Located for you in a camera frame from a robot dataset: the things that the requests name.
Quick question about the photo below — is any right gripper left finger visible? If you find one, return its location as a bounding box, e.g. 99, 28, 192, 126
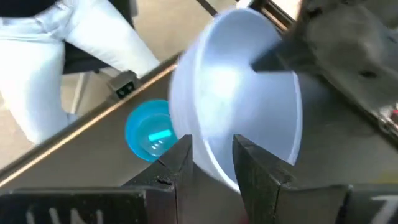
0, 134, 194, 224

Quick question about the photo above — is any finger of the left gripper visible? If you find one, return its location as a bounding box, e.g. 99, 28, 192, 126
250, 36, 315, 74

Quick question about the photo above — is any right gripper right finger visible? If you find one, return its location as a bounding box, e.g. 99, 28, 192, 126
232, 134, 398, 224

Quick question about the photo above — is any large periwinkle bowl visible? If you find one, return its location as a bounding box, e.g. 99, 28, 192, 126
167, 7, 304, 194

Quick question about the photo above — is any small cyan translucent bowl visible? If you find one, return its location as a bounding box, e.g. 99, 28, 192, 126
124, 99, 178, 162

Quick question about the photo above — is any black office chair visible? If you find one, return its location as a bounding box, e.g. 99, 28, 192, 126
62, 0, 139, 115

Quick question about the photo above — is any person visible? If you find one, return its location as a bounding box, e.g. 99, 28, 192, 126
0, 0, 161, 146

